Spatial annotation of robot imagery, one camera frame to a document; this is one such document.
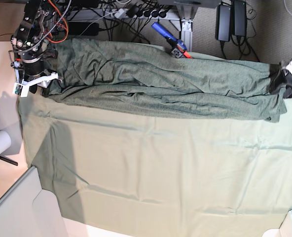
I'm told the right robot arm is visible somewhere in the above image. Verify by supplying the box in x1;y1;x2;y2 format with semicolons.
8;0;72;97

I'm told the light green table cloth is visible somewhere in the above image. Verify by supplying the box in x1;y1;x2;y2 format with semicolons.
16;39;292;237

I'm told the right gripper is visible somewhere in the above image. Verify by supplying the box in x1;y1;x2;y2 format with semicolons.
20;57;50;97

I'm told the aluminium frame post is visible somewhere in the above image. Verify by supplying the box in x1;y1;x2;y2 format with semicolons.
176;3;198;51

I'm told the black power brick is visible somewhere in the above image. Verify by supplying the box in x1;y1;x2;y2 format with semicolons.
69;22;100;36

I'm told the black power adapter right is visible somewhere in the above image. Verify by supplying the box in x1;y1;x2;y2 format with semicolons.
231;0;247;37

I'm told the black power adapter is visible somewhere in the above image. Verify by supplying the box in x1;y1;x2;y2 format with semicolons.
215;4;231;42
231;0;247;37

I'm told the white power strip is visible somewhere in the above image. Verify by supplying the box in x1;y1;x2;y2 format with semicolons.
108;7;180;21

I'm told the green grey T-shirt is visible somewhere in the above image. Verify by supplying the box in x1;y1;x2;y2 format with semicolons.
48;38;287;123

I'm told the black tripod leg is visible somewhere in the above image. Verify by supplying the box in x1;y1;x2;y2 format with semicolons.
0;156;18;166

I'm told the black power adapter left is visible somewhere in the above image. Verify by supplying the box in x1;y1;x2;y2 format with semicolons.
215;4;231;42

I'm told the blue orange bar clamp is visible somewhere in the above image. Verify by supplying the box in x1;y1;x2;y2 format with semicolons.
151;22;192;58

